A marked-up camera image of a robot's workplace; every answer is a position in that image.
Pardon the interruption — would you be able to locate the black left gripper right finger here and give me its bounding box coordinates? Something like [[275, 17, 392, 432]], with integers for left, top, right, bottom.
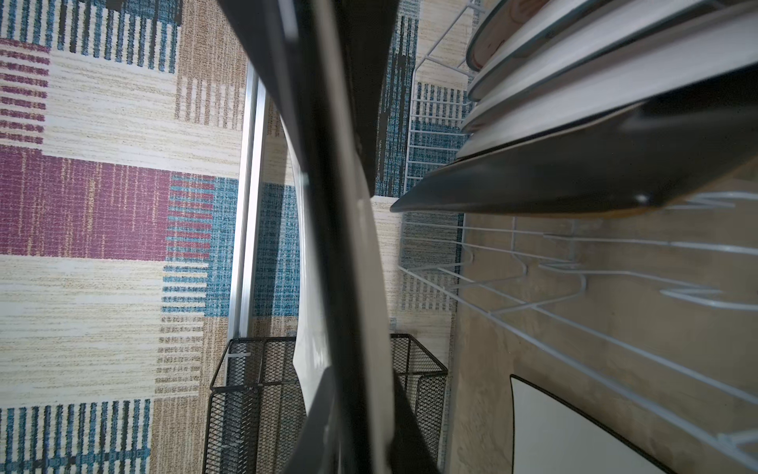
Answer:
[[389, 384, 439, 474]]

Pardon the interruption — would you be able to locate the black square plate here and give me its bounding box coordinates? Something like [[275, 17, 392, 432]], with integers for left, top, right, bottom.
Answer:
[[391, 66, 757, 216]]

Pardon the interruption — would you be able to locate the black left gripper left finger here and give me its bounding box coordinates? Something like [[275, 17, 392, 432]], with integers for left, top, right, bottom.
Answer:
[[283, 367, 340, 474]]

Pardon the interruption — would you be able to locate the white round plate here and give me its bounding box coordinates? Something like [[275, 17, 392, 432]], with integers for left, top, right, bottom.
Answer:
[[457, 14, 757, 159], [466, 0, 547, 71], [468, 1, 680, 102], [463, 1, 749, 132]]

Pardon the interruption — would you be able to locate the white wire dish rack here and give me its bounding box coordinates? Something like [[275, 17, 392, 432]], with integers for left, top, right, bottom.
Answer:
[[399, 1, 757, 473]]

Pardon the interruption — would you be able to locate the black mesh shelf rack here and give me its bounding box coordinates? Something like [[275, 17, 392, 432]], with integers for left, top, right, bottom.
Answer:
[[203, 334, 447, 473]]

